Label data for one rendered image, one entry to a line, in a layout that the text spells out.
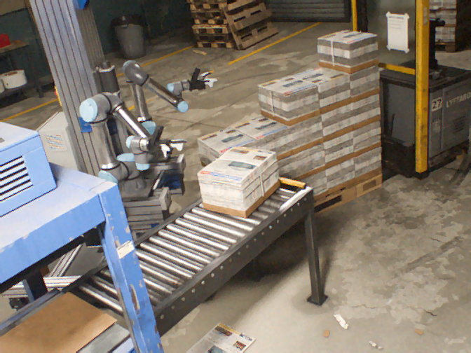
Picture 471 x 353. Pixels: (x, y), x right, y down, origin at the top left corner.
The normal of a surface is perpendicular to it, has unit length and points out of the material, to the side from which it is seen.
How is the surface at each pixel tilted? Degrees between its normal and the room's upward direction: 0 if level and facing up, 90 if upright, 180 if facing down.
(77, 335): 0
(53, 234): 90
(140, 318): 90
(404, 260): 0
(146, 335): 91
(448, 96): 90
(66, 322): 0
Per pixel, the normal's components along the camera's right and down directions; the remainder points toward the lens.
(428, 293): -0.15, -0.88
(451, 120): 0.51, 0.32
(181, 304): 0.76, 0.19
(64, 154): -0.11, 0.46
